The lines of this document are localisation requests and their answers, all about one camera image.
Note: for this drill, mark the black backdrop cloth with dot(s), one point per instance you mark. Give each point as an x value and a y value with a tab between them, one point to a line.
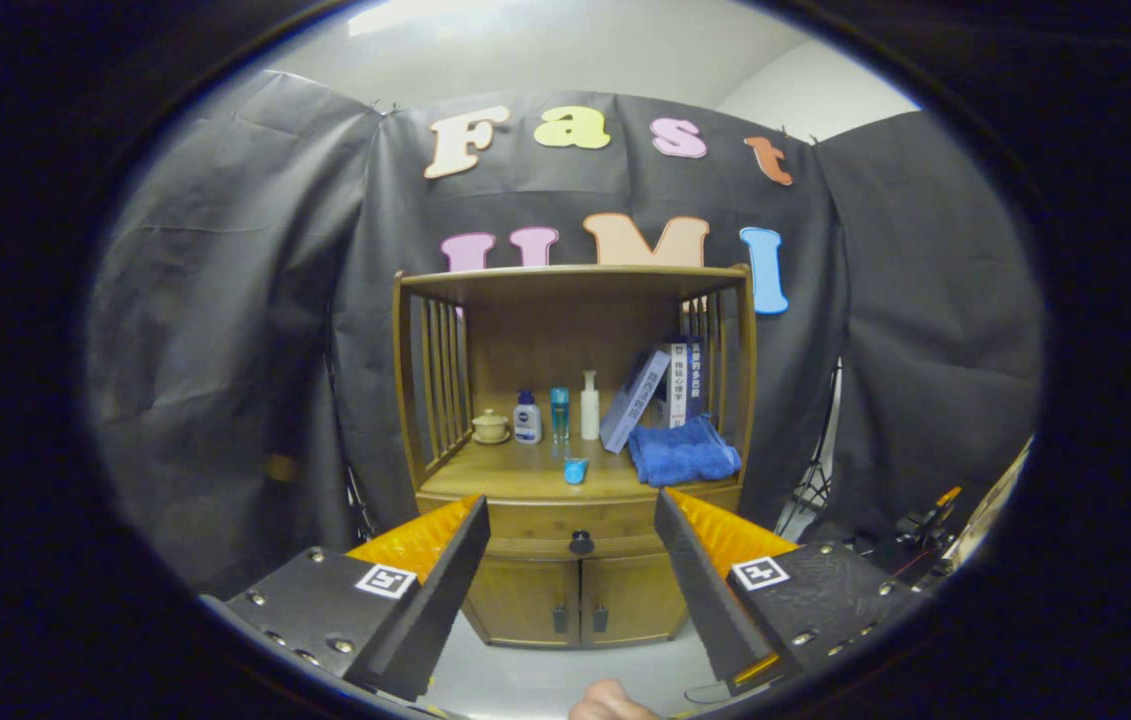
225	300

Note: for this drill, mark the wooden cabinet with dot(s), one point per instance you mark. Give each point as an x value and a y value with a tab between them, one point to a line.
565	340

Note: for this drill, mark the white-spined book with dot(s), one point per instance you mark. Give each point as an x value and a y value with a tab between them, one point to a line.
678	385

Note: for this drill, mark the white bottle with blue cap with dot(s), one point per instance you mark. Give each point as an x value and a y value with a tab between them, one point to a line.
527	425

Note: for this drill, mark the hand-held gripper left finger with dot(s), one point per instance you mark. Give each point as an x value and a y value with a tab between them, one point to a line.
437	610

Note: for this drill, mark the wooden countertop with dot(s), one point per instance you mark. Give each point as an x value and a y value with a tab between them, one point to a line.
505	470

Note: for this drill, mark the black tripod stand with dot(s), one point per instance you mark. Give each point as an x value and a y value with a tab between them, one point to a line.
815	480
360	515

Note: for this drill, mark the lavender book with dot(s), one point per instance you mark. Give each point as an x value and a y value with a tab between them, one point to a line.
630	405

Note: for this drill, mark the small beige lidded teacup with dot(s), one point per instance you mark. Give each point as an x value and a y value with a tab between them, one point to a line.
490	428

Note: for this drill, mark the black device with orange tip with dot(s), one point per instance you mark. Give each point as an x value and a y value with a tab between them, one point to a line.
925	525

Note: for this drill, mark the blue towel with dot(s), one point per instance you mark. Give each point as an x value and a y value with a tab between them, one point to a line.
685	455

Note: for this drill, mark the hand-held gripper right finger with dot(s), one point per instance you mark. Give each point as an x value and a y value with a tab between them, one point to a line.
705	600

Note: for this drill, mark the blue and white tube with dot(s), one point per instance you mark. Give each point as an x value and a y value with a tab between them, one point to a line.
576	470

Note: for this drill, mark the dark blue book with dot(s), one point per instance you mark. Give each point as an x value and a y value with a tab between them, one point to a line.
697	380

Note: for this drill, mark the white pump bottle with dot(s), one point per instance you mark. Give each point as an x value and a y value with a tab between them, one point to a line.
590	410

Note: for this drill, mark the wooden drawer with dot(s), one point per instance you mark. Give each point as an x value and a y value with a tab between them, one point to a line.
535	520

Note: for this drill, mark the wooden cabinet door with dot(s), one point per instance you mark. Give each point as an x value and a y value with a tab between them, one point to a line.
635	598
525	600

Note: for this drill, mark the pale wooden board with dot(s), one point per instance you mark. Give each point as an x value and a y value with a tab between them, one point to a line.
1000	495

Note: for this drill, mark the clear blue bottle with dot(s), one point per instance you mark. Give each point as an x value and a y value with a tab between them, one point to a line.
560	410

